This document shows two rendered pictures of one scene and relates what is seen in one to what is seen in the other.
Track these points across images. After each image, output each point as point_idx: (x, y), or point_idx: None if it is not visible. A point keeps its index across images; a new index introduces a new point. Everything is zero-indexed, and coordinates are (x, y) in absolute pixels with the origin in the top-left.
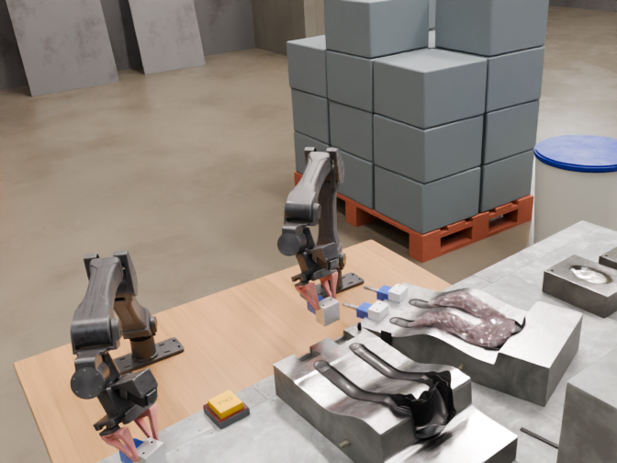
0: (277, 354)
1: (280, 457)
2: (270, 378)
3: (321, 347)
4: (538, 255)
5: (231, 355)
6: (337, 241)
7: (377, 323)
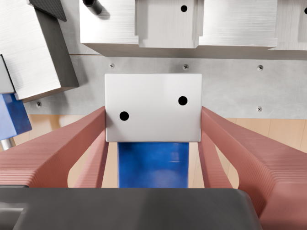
0: (233, 169)
1: None
2: (298, 113)
3: (253, 12)
4: None
5: None
6: None
7: (13, 49)
